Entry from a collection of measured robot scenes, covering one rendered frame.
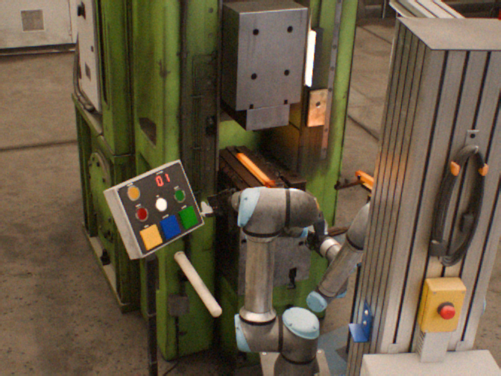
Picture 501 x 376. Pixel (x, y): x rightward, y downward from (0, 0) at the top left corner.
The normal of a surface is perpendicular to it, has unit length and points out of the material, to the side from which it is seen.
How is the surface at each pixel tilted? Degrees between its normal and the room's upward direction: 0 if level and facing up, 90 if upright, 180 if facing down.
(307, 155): 90
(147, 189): 60
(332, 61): 90
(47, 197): 0
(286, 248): 90
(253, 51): 90
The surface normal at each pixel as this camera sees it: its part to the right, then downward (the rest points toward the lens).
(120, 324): 0.04, -0.88
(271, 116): 0.43, 0.44
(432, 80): 0.11, 0.47
